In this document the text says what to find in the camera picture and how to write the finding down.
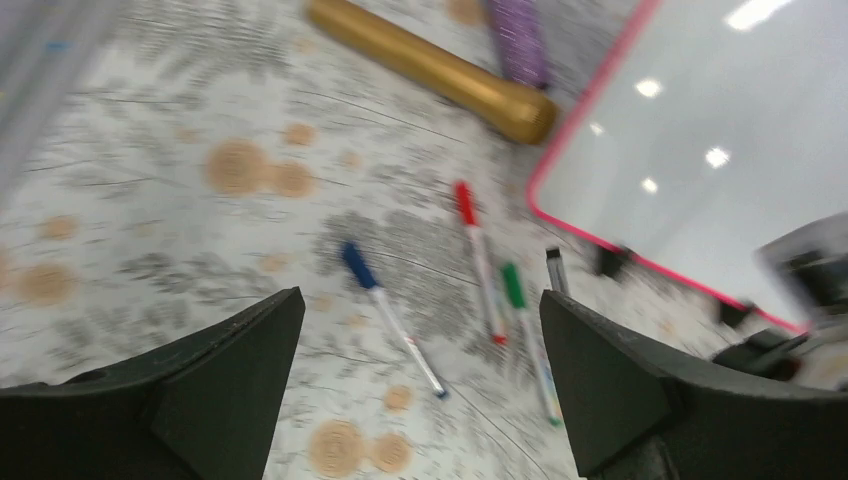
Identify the purple glitter microphone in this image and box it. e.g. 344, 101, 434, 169
485, 0, 550, 90

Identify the pink framed whiteboard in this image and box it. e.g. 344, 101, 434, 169
527, 1, 847, 330

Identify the blue capped marker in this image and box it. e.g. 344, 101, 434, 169
341, 242, 448, 399

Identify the red capped marker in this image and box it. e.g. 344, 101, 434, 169
454, 181, 507, 345

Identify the black capped marker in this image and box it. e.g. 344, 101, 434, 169
546, 247, 570, 296

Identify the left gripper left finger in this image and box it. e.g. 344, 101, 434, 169
1, 288, 305, 479

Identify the floral patterned table mat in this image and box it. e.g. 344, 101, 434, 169
1, 1, 769, 479

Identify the green capped marker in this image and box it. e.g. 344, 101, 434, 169
501, 263, 563, 426

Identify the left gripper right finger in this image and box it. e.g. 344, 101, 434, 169
539, 290, 847, 479

